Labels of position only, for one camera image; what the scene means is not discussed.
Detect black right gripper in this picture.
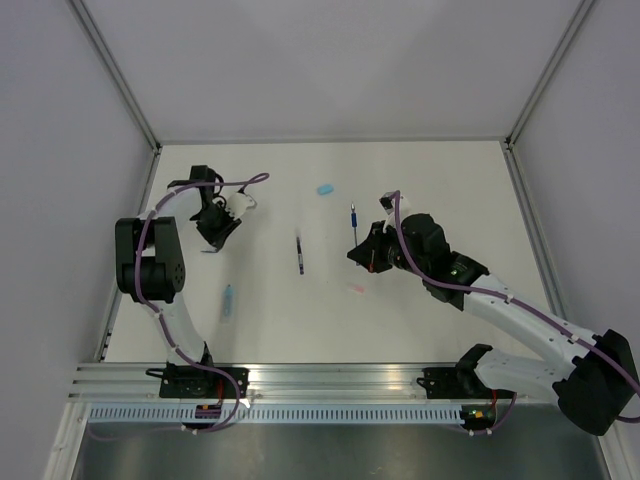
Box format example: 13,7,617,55
350,220,428,278

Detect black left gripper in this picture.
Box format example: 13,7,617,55
193,202,242,252

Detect blue gel pen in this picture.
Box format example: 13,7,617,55
350,201,358,248

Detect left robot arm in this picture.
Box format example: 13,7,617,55
115,165,269,401

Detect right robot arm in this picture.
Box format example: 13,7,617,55
347,214,639,436

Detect blue highlighter pen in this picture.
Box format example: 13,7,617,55
222,284,234,322

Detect light blue highlighter cap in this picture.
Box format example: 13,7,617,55
316,184,334,196

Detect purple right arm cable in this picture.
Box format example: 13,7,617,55
382,189,640,421

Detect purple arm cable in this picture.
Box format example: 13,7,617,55
134,172,271,441
382,189,640,421

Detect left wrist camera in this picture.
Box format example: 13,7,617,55
225,191,257,219

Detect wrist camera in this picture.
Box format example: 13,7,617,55
379,191,412,232
225,191,257,219

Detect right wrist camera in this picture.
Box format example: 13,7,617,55
379,191,412,232

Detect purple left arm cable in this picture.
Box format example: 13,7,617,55
134,172,271,441

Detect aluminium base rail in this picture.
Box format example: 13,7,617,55
69,363,521,401

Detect white slotted cable duct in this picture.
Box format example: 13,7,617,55
89,403,463,425

